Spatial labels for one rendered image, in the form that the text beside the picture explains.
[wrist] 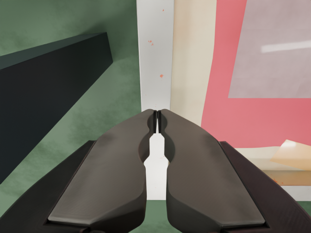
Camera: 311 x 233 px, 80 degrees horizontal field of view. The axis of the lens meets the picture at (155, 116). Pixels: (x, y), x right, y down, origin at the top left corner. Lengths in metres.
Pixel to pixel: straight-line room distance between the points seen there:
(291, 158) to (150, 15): 0.32
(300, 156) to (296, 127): 0.06
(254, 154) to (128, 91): 1.05
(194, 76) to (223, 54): 0.05
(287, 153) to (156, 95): 0.25
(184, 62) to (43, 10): 1.18
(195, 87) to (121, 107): 1.12
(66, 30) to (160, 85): 1.13
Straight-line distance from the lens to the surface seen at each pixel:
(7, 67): 0.49
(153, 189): 0.34
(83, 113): 1.47
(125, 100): 1.34
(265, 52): 0.29
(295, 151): 0.40
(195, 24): 0.25
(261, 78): 0.30
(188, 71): 0.26
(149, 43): 0.22
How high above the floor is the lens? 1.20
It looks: 61 degrees down
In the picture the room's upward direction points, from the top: 178 degrees counter-clockwise
